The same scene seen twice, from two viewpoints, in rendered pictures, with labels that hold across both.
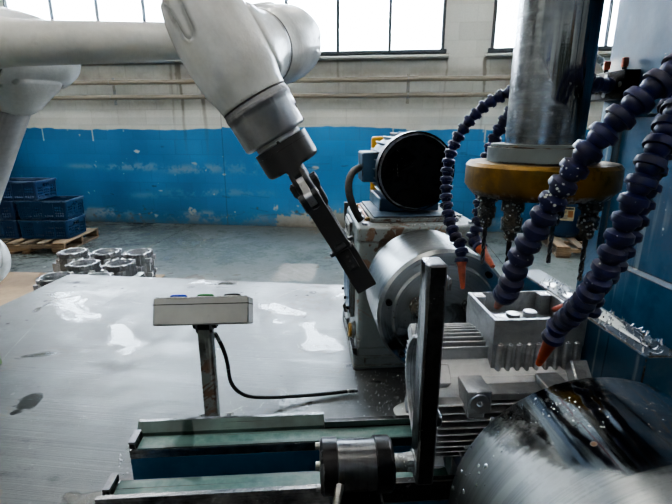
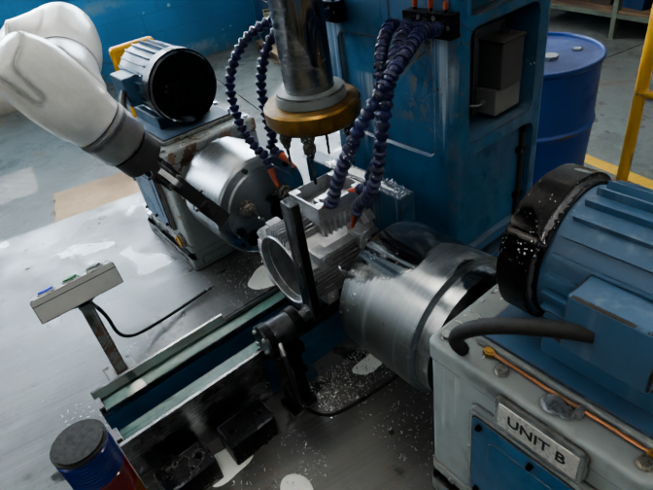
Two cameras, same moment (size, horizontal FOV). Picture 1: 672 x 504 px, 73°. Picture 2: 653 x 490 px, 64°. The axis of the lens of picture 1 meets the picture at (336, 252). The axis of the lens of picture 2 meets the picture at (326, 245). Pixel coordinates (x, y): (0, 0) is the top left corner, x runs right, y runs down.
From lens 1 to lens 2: 0.44 m
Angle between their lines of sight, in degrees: 33
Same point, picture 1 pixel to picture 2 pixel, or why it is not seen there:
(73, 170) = not seen: outside the picture
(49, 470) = (16, 475)
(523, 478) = (374, 291)
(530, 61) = (291, 43)
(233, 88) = (91, 128)
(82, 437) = (15, 441)
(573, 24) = (310, 17)
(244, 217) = not seen: outside the picture
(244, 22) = (78, 73)
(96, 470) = not seen: hidden behind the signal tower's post
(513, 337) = (329, 214)
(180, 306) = (58, 297)
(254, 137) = (118, 156)
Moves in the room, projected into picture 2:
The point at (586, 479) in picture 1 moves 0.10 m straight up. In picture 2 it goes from (398, 279) to (395, 226)
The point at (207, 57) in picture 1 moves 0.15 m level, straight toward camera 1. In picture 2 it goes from (63, 114) to (121, 132)
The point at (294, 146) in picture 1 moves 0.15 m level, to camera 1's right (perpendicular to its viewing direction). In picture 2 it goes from (149, 150) to (232, 118)
